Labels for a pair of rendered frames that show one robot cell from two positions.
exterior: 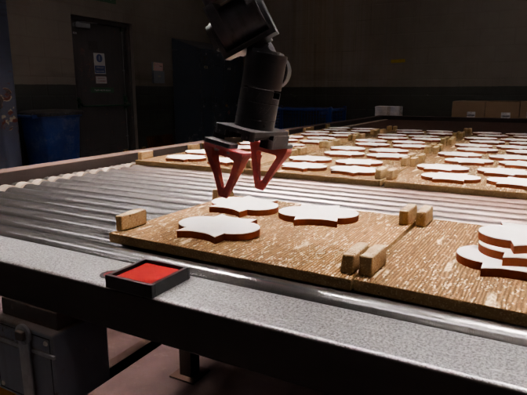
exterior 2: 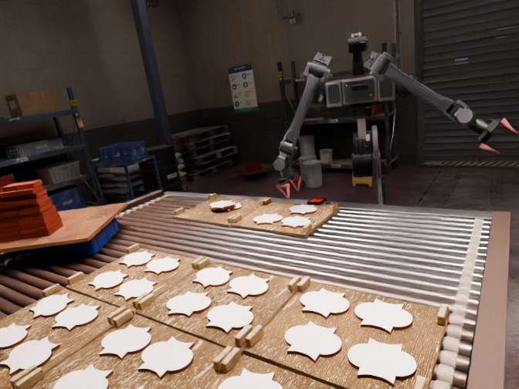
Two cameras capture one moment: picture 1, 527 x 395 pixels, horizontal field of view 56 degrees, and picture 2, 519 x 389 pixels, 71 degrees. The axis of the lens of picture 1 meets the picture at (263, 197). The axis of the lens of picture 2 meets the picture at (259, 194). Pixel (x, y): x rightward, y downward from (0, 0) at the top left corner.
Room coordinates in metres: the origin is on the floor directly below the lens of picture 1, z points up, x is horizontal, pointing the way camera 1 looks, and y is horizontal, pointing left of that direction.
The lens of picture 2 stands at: (2.50, 0.09, 1.55)
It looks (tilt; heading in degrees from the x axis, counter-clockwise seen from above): 16 degrees down; 187
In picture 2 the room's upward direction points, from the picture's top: 8 degrees counter-clockwise
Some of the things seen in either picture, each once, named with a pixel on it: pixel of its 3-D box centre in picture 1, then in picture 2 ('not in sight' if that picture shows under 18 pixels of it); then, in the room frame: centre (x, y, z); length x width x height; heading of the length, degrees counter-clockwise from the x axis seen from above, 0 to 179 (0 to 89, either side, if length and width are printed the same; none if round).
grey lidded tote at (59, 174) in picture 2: not in sight; (59, 172); (-2.42, -3.41, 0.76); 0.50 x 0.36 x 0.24; 157
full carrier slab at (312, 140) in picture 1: (302, 139); not in sight; (2.33, -0.18, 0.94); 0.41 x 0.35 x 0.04; 63
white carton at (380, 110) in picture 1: (388, 113); not in sight; (7.37, -1.84, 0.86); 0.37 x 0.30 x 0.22; 61
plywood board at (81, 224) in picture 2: not in sight; (60, 225); (0.92, -1.11, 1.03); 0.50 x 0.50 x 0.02; 6
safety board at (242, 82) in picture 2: not in sight; (242, 89); (-5.08, -0.93, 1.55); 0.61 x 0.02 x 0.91; 61
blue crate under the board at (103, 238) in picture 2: not in sight; (76, 235); (0.92, -1.05, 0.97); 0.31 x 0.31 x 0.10; 6
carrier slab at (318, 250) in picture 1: (272, 229); (285, 217); (0.82, -0.02, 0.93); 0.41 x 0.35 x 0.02; 60
